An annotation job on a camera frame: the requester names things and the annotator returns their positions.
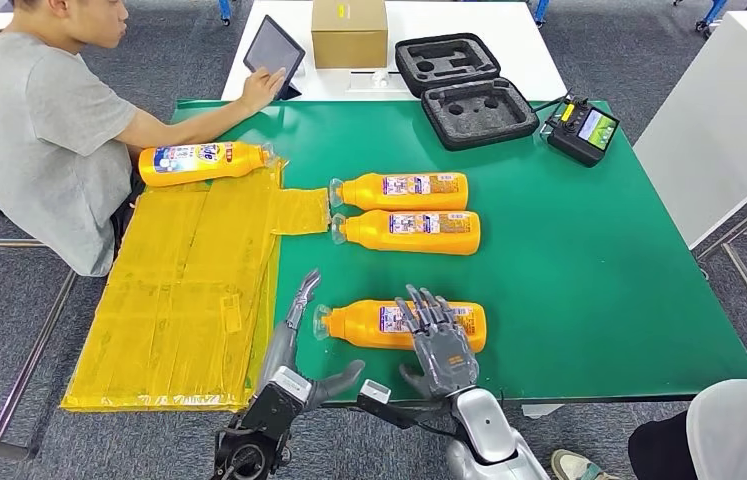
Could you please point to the person's right hand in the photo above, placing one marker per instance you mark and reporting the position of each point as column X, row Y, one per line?
column 260, row 91

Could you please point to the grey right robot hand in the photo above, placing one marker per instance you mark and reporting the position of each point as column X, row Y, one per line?
column 446, row 361

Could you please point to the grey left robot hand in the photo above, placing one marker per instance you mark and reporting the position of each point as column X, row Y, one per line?
column 283, row 348

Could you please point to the orange detergent bottle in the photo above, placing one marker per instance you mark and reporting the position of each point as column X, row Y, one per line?
column 363, row 193
column 360, row 324
column 247, row 162
column 366, row 232

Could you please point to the person's right forearm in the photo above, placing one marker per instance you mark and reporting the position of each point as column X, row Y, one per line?
column 181, row 129

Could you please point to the black tablet on stand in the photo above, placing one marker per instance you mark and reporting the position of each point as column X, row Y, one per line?
column 274, row 52

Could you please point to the cardboard box yellow label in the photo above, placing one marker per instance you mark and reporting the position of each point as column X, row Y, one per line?
column 349, row 40

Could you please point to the white table foot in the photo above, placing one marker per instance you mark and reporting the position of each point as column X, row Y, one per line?
column 540, row 409

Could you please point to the yellow plastic wrapped flat package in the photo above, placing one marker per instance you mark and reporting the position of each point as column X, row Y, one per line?
column 181, row 298

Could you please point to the small white round object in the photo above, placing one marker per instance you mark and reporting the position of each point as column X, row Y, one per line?
column 380, row 79

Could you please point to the open black foam case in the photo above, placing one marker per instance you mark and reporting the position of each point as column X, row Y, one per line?
column 478, row 114

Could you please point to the person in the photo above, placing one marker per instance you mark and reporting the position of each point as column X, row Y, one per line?
column 744, row 430
column 42, row 166

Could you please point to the black remote controller with screen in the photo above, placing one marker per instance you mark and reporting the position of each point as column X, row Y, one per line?
column 572, row 144

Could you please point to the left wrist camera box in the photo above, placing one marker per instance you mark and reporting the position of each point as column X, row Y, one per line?
column 290, row 384

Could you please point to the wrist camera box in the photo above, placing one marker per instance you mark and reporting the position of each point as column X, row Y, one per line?
column 376, row 392
column 290, row 384

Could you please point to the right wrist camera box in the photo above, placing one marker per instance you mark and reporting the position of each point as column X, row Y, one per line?
column 376, row 392

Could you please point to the blue metal frame leg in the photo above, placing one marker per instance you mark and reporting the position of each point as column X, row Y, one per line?
column 224, row 10
column 712, row 13
column 541, row 10

